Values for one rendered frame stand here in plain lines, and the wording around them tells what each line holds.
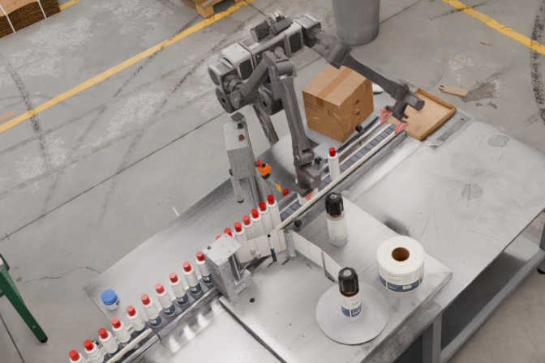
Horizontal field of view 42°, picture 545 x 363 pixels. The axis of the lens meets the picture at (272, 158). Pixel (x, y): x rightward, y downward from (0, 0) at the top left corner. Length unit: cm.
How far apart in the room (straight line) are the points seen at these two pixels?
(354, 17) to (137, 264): 294
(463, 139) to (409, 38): 218
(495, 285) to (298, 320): 130
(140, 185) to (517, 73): 287
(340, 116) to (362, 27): 215
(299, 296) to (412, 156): 103
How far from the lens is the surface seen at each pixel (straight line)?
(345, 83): 374
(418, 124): 391
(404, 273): 304
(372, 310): 310
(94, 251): 481
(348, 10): 564
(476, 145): 381
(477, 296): 396
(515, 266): 409
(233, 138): 302
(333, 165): 349
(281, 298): 319
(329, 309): 312
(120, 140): 548
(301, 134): 295
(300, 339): 307
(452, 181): 363
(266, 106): 368
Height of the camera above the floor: 352
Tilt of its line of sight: 45 degrees down
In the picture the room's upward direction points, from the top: 12 degrees counter-clockwise
